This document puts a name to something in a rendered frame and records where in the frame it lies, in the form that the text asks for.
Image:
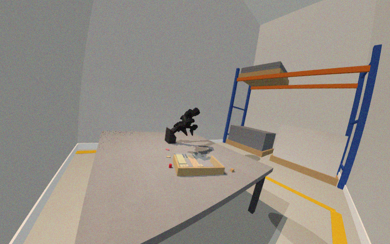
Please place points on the shallow wooden tray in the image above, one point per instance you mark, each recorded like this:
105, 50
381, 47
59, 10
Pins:
197, 164

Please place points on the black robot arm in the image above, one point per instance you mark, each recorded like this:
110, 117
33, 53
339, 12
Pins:
188, 118

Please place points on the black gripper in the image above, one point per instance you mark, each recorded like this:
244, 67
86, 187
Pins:
183, 127

